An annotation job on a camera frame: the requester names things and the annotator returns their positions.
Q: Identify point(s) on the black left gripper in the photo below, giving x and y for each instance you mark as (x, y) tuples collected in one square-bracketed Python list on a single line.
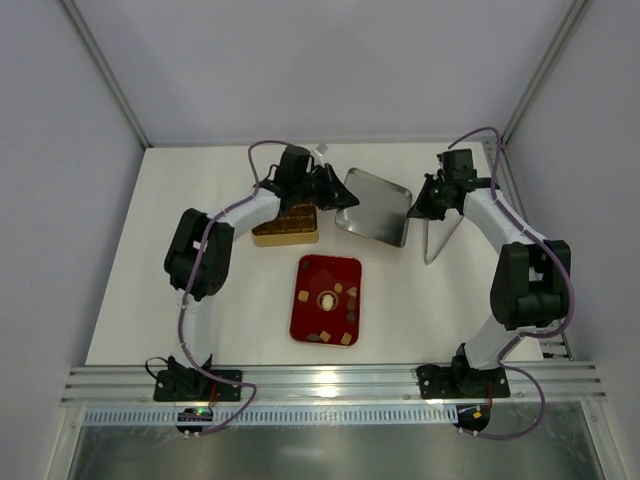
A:
[(325, 187)]

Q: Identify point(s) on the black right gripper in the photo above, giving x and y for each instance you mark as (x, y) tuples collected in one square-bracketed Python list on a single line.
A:
[(431, 195)]

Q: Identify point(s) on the metal tongs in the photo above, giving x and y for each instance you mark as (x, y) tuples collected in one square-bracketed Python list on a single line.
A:
[(437, 234)]

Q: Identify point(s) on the silver tin lid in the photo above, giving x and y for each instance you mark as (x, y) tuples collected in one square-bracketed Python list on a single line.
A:
[(381, 214)]

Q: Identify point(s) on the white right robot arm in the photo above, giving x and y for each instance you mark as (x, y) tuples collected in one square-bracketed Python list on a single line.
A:
[(529, 290)]

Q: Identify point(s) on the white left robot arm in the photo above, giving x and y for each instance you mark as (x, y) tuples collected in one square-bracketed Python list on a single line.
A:
[(199, 256)]

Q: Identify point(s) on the gold chocolate box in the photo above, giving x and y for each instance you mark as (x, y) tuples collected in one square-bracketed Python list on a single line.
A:
[(299, 226)]

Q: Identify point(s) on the white figurine chocolate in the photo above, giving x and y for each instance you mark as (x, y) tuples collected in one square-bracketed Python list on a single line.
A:
[(327, 302)]

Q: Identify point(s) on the red rectangular tin tray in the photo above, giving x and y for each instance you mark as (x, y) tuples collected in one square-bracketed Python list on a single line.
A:
[(319, 275)]

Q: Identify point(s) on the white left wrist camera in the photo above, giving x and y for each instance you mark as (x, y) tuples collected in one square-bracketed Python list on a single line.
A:
[(318, 153)]

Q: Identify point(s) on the aluminium mounting rail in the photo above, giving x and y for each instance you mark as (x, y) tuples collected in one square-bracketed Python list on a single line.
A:
[(131, 384)]

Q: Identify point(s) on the slotted cable duct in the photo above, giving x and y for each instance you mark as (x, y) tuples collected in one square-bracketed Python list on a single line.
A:
[(278, 415)]

